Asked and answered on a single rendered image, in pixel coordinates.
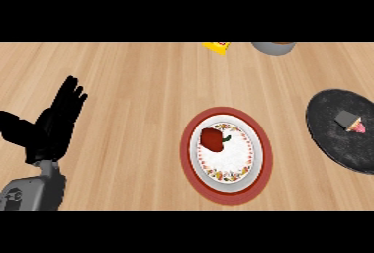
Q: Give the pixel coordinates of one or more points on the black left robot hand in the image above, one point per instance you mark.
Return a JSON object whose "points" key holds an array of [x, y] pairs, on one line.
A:
{"points": [[56, 125]]}

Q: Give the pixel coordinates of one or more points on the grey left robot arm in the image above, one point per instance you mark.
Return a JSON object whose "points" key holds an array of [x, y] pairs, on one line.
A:
{"points": [[35, 191]]}

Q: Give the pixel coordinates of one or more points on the white floral-rimmed plate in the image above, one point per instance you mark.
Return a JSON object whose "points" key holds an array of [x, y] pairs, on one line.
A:
{"points": [[228, 158]]}

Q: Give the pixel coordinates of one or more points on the grey pan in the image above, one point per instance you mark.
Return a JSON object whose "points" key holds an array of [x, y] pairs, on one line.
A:
{"points": [[273, 48]]}

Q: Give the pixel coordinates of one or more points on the dark grey round plate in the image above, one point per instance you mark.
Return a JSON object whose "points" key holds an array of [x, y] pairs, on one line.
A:
{"points": [[340, 145]]}

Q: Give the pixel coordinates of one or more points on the red bell pepper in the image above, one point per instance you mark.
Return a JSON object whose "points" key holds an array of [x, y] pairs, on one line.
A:
{"points": [[211, 139]]}

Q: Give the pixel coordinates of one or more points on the yellow packet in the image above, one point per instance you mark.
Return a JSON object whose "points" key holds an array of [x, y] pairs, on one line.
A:
{"points": [[216, 46]]}

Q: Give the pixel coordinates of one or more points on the red round placemat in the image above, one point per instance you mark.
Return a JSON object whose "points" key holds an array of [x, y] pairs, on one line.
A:
{"points": [[226, 197]]}

